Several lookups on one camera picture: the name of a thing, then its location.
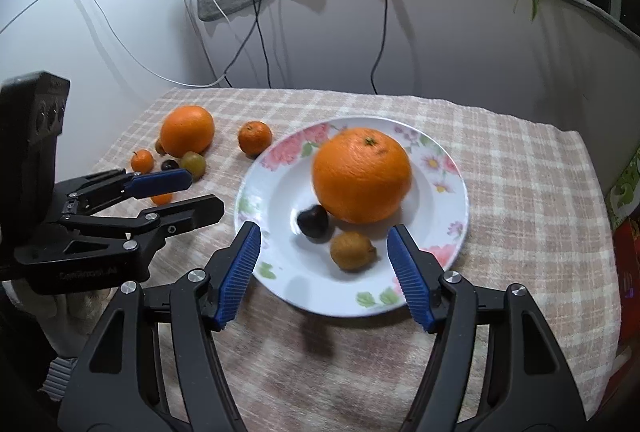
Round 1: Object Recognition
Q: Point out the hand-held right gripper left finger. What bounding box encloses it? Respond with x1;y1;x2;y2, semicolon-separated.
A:
57;221;263;432

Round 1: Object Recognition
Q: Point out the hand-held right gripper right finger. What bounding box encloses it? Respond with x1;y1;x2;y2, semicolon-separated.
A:
386;223;586;432

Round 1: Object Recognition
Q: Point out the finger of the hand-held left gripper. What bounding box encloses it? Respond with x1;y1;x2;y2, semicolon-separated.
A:
52;169;194;214
59;194;225;259

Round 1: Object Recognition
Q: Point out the tan round fruit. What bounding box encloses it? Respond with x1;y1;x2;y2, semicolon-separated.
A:
330;231;377;271

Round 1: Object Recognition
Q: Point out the white floral plate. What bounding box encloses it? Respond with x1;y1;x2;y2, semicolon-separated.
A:
234;116;469;318

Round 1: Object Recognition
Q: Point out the tangerine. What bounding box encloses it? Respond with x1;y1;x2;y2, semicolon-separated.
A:
237;121;273;158

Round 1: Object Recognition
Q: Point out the large orange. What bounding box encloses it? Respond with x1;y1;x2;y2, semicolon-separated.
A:
311;127;413;225
160;105;216;158

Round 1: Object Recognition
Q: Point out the person's left hand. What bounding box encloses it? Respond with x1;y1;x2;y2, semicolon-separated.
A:
12;285;118;358

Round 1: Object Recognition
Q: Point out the green round fruit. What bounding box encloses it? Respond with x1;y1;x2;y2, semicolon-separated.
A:
180;151;207;178

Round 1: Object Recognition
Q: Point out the dark round fruit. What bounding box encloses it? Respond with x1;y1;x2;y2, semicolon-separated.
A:
297;205;330;240

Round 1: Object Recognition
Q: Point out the pink checked tablecloth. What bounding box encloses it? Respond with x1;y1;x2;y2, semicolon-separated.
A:
50;87;623;432

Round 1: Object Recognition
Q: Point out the grey ribbed object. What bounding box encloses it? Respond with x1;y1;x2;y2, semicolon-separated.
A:
44;356;77;402

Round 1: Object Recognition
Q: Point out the red box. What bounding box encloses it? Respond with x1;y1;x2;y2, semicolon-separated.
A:
616;217;640;345

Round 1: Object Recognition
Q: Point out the green patterned box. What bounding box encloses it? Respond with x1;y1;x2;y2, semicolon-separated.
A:
604;161;640;233

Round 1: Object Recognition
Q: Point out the white cable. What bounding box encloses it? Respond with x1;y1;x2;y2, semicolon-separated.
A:
67;0;236;88

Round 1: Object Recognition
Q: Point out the black cable with clip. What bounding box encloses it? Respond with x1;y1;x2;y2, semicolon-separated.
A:
368;0;390;96

